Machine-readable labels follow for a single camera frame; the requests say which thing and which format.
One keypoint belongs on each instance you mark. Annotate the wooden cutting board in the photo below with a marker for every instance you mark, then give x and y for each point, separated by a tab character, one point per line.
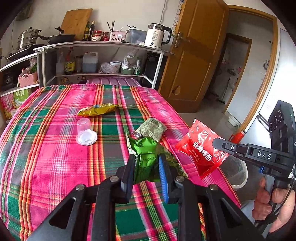
76	24

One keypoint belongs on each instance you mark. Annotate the yellow snack packet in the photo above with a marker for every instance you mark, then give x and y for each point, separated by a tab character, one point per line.
99	109

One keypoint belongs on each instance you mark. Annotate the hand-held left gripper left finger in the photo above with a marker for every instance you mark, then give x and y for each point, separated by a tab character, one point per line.
126	185

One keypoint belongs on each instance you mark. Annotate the white plastic tub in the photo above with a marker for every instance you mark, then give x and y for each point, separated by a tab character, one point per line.
115	67

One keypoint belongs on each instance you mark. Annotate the red and white cylinder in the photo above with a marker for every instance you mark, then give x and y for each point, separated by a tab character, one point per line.
237	137

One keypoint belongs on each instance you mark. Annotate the green bowl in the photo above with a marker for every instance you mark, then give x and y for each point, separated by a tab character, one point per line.
127	71

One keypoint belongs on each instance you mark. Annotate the wooden door frame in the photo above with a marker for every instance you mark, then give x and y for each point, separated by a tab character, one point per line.
266	69

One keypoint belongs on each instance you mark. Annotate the clear spray bottle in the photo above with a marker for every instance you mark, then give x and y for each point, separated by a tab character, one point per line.
60	66

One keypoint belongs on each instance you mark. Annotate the red snack packet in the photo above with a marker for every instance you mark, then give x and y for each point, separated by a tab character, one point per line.
198	148

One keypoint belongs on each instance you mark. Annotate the yellow oil bottle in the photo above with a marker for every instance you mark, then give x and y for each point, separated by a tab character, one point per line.
86	32

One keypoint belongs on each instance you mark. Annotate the pink green plaid blanket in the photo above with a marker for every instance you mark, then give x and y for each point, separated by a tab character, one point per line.
57	162

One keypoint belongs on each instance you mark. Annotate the white electric kettle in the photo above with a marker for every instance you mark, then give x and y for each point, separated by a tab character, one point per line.
153	36

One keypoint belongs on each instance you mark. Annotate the pink utensil holder box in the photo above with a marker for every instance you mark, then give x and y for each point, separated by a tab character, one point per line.
117	37

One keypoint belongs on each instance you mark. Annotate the crumpled clear plastic bag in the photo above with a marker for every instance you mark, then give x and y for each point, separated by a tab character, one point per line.
106	68

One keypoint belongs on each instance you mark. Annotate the white basin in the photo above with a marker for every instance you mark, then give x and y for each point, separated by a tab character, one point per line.
234	121

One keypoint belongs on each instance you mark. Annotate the dark sauce bottle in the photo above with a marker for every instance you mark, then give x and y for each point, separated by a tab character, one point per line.
92	31

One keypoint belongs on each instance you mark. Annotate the person's right forearm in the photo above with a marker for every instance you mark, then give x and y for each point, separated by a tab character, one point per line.
286	234

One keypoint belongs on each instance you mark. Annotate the printed cardboard box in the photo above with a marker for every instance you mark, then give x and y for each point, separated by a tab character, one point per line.
16	102

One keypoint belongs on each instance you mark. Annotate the grey plastic container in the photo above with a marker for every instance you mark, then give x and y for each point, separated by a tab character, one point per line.
136	36

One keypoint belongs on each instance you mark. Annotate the dark liquid plastic jug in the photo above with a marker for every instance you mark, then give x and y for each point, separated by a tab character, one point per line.
90	63

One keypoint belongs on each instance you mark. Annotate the wooden door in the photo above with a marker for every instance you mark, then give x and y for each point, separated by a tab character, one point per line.
196	58

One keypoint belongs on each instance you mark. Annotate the pink storage box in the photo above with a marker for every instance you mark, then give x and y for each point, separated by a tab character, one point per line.
113	81

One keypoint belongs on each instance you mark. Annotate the red capped sauce bottle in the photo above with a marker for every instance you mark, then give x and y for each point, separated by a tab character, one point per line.
69	64

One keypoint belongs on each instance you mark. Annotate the green snack packet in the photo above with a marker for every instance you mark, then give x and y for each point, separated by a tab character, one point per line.
145	162

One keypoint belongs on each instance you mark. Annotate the green seasoning pouch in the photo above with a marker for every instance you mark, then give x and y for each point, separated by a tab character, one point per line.
137	68

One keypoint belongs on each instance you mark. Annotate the dark chopsticks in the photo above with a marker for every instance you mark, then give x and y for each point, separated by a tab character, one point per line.
111	26

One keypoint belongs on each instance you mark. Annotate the clear plastic cup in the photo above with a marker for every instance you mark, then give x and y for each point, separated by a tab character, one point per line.
85	134

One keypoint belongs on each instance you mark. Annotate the olive printed wrapper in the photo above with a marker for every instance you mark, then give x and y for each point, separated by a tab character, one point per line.
151	128

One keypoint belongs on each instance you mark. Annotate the white metal shelf rack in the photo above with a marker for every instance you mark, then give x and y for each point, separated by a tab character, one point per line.
104	45

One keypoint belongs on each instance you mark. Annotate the white round bin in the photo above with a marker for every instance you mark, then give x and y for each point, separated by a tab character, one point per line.
240	178

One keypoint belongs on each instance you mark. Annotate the pink plastic basket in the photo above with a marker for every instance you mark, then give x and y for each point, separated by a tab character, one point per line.
27	80

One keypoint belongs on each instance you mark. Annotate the person's right hand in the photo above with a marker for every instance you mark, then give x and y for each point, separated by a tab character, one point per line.
261	201

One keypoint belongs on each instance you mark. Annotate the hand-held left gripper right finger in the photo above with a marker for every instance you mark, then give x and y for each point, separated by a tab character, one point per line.
163	178

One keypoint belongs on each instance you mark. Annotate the dark kitchen appliance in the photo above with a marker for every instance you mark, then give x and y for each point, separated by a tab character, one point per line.
7	81

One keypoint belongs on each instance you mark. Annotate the black appliance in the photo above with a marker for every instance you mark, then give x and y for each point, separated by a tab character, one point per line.
153	69

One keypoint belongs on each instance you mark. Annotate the white food bags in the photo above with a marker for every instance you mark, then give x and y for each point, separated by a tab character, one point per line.
128	60

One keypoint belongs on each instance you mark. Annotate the black frying pan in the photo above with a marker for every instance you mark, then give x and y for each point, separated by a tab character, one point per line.
61	38

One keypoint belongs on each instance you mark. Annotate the low white shelf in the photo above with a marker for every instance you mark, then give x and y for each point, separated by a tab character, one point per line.
16	66

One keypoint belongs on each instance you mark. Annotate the red lidded jar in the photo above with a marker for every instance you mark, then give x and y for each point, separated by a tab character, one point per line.
97	36
105	36

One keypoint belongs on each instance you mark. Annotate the black induction cooker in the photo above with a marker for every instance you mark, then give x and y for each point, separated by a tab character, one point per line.
23	53

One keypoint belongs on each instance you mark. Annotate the steel steamer pot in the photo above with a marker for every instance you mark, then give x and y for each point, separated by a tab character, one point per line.
29	39

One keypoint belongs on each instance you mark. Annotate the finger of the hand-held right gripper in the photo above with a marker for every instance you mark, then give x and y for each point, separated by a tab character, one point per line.
231	148

